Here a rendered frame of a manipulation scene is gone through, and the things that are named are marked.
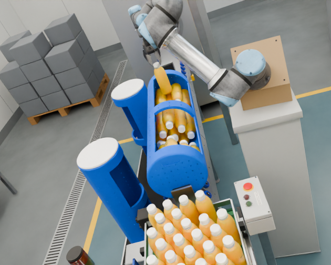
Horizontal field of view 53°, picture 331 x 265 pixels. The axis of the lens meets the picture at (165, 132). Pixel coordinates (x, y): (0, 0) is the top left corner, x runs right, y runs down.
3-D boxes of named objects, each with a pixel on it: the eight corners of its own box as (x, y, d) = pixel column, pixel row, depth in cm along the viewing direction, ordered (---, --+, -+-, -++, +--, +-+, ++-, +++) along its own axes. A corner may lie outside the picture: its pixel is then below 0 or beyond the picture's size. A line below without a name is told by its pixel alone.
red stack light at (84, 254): (90, 251, 123) (84, 244, 121) (86, 266, 118) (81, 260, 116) (74, 255, 124) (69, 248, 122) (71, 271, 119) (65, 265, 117)
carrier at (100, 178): (135, 259, 244) (171, 243, 244) (76, 176, 196) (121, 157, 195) (130, 230, 268) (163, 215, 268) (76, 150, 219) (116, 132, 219)
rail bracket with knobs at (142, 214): (162, 217, 165) (154, 204, 160) (162, 230, 160) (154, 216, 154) (143, 223, 167) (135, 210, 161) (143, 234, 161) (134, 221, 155)
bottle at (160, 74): (174, 90, 212) (164, 64, 202) (165, 95, 211) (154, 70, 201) (169, 87, 218) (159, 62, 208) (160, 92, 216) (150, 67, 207)
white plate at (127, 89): (125, 78, 280) (125, 79, 281) (104, 98, 265) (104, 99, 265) (150, 78, 263) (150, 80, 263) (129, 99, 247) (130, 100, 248)
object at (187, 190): (198, 200, 162) (190, 182, 155) (198, 203, 160) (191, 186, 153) (178, 205, 164) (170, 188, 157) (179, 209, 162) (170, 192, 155)
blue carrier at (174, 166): (194, 99, 232) (182, 63, 216) (215, 190, 161) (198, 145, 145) (156, 111, 237) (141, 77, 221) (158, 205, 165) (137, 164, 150)
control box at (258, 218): (261, 191, 144) (257, 174, 138) (276, 229, 127) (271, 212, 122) (238, 197, 145) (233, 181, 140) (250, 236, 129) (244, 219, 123)
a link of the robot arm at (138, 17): (148, 5, 173) (142, 2, 182) (134, 22, 175) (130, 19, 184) (159, 15, 177) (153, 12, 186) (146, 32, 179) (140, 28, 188)
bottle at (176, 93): (179, 93, 223) (182, 107, 208) (169, 91, 222) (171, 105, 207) (182, 83, 219) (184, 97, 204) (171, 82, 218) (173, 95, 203)
